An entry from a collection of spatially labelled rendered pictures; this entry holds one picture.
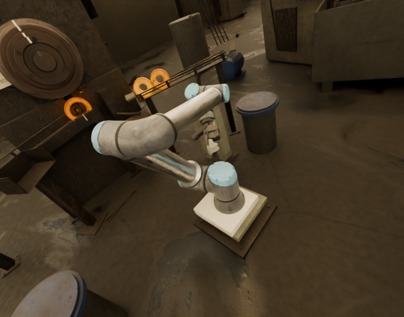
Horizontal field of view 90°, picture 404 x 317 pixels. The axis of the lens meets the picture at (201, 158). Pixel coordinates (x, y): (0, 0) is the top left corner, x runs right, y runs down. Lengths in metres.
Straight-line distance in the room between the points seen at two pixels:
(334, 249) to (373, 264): 0.15
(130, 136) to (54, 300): 0.76
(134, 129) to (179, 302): 0.96
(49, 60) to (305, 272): 1.90
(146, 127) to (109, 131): 0.12
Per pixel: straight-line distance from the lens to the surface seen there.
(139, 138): 0.61
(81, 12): 2.04
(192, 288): 1.29
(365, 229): 1.41
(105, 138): 0.68
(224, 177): 1.04
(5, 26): 1.80
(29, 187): 1.60
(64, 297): 1.10
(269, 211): 1.37
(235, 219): 1.20
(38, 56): 1.70
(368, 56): 2.44
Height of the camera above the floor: 1.17
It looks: 38 degrees down
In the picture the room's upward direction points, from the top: 21 degrees counter-clockwise
